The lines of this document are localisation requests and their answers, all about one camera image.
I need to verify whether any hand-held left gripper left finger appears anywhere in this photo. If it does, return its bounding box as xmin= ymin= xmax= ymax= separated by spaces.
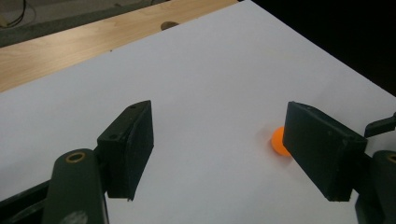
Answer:
xmin=96 ymin=100 xmax=155 ymax=202

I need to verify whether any dark round table grommet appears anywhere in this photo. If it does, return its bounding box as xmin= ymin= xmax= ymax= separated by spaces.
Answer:
xmin=160 ymin=21 xmax=180 ymax=32

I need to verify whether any hanging black cable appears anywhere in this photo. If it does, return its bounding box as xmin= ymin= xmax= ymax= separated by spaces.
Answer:
xmin=0 ymin=0 xmax=36 ymax=30

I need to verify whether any orange ball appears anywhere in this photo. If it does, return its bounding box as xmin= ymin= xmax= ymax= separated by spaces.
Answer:
xmin=270 ymin=125 xmax=292 ymax=158

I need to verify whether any wooden table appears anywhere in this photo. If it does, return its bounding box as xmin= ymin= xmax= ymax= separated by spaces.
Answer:
xmin=0 ymin=0 xmax=239 ymax=93

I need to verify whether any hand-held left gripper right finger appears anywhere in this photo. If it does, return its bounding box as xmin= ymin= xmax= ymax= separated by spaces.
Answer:
xmin=281 ymin=101 xmax=369 ymax=203

